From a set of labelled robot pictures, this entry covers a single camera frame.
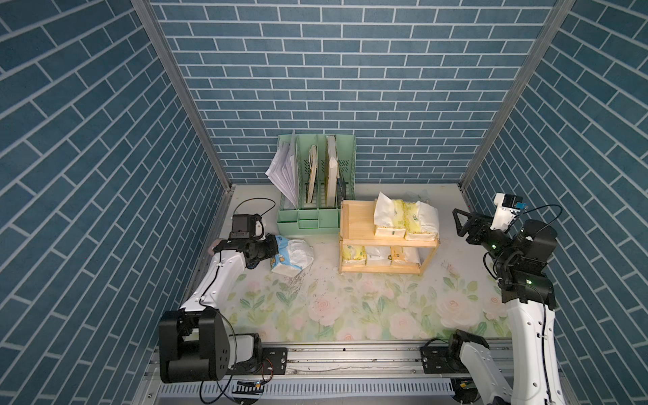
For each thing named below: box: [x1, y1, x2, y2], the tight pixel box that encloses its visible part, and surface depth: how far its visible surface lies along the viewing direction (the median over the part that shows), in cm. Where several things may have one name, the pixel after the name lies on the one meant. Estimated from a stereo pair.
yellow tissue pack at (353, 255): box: [341, 244, 368, 266], surface depth 92 cm
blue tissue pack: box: [270, 235, 314, 276], surface depth 88 cm
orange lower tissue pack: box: [390, 246, 406, 265], surface depth 92 cm
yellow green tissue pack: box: [403, 200, 440, 242], surface depth 79 cm
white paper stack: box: [264, 129, 299, 210], surface depth 94 cm
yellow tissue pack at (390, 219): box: [373, 191, 407, 238], surface depth 79 cm
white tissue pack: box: [365, 245, 392, 266], surface depth 92 cm
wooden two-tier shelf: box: [339, 199, 442, 275], surface depth 83 cm
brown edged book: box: [305, 144, 319, 204], surface depth 105 cm
